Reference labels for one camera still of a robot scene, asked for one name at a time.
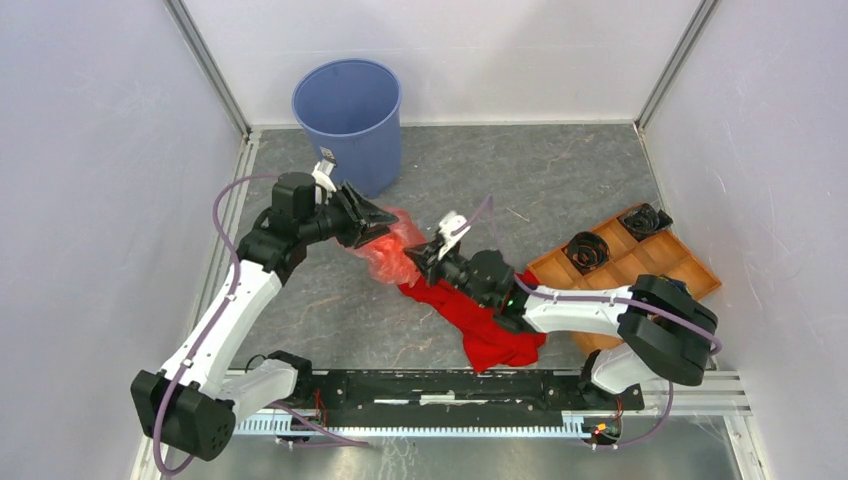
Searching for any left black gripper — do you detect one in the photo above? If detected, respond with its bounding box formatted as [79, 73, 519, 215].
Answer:
[299, 179, 399, 250]

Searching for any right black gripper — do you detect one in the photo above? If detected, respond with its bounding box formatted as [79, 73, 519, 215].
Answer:
[404, 236, 494, 308]

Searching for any red translucent trash bag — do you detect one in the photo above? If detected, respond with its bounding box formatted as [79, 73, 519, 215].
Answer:
[346, 207, 427, 286]

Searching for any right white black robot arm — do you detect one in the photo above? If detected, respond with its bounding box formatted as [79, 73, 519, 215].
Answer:
[404, 241, 720, 408]

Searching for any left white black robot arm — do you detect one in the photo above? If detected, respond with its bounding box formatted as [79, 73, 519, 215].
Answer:
[130, 172, 398, 475]

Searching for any blue plastic trash bin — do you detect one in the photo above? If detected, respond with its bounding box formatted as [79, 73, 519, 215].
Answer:
[291, 58, 402, 198]

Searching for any red cloth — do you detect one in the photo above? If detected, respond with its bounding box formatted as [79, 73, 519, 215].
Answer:
[398, 277, 547, 373]

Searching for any black roll in middle compartment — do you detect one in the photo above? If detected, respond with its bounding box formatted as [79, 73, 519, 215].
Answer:
[564, 231, 610, 275]

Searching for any black roll in compartment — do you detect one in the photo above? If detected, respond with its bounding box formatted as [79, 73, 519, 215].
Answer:
[618, 203, 673, 241]
[564, 231, 610, 275]

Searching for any black roll in far compartment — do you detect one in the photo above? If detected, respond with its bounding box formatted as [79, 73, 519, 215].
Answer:
[618, 203, 673, 241]

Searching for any orange compartment tray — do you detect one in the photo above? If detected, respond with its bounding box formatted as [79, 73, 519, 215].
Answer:
[526, 203, 723, 356]

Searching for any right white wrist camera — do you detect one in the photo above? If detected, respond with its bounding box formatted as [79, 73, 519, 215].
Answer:
[435, 211, 470, 260]

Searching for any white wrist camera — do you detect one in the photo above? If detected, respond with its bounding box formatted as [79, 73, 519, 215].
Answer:
[311, 157, 337, 204]
[435, 211, 470, 260]

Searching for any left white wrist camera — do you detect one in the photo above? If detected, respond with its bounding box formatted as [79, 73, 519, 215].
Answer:
[311, 157, 337, 204]

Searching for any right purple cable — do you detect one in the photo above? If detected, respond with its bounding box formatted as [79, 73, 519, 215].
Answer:
[457, 194, 723, 450]

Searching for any purple cable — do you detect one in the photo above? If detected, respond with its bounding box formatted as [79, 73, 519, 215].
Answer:
[457, 194, 723, 450]
[152, 173, 372, 477]

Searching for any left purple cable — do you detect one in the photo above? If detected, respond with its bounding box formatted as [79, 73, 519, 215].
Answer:
[152, 173, 372, 477]

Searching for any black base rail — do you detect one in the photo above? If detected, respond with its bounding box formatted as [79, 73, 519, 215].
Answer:
[284, 369, 645, 429]

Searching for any left aluminium frame post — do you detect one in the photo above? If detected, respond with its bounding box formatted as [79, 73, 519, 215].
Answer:
[163, 0, 252, 138]

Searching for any aluminium frame post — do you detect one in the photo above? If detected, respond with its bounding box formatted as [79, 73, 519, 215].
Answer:
[634, 0, 721, 135]
[163, 0, 252, 138]

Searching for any right aluminium frame post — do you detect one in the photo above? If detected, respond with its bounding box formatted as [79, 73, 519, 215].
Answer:
[634, 0, 721, 135]

